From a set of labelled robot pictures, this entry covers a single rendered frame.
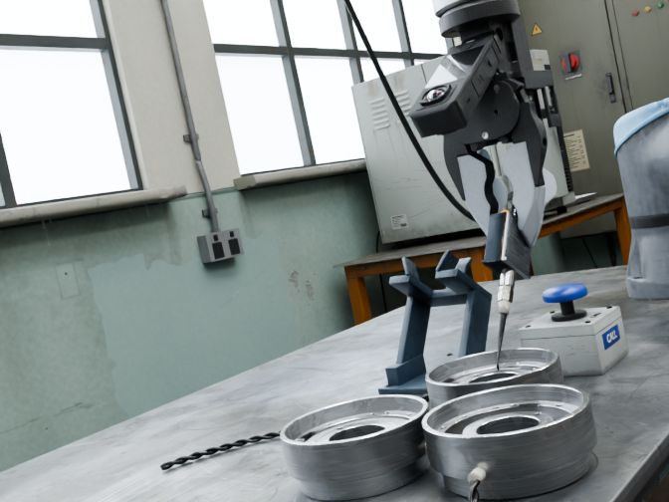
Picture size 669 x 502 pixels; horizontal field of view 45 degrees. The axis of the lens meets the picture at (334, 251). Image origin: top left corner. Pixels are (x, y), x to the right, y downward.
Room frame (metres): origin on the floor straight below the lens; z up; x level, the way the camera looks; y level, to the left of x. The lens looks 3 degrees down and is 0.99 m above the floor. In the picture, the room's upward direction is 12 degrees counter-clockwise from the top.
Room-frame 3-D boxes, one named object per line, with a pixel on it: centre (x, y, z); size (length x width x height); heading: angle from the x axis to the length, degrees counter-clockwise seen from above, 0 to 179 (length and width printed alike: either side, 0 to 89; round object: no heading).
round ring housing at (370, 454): (0.55, 0.01, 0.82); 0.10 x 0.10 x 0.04
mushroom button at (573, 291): (0.73, -0.20, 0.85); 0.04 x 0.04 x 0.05
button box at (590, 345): (0.73, -0.20, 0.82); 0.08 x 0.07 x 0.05; 141
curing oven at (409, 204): (3.16, -0.61, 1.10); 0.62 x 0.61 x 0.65; 141
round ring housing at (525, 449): (0.50, -0.08, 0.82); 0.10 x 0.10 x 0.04
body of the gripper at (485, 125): (0.73, -0.17, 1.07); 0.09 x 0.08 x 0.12; 139
